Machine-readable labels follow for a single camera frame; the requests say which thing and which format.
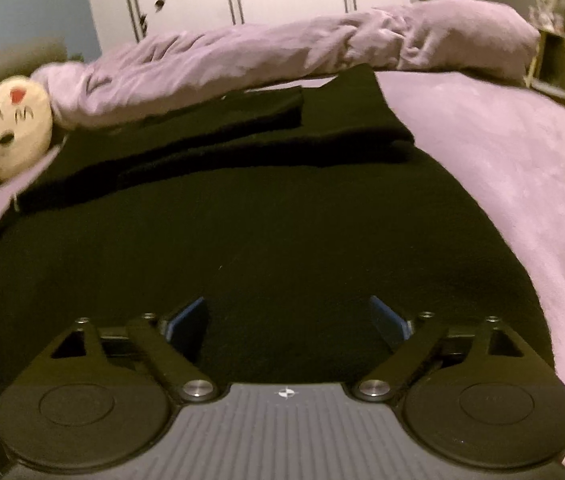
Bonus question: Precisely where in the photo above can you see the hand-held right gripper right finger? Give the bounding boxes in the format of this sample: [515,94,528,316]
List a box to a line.
[353,295,519,404]

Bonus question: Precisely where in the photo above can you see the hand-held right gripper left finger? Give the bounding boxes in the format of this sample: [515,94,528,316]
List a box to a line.
[50,297,219,404]

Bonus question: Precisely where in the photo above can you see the black knitted sweater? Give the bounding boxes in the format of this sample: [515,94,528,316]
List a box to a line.
[0,64,556,480]

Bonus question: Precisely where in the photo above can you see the cream plush toy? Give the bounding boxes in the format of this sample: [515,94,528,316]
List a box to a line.
[0,75,56,222]

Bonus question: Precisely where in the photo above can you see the purple rolled duvet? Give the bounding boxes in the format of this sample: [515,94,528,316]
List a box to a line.
[31,1,541,128]

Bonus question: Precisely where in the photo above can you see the gold-legged side table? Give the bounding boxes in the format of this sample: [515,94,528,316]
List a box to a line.
[525,29,565,111]

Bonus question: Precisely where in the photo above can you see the pale flower bouquet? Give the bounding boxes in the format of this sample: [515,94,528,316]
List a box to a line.
[527,0,565,32]

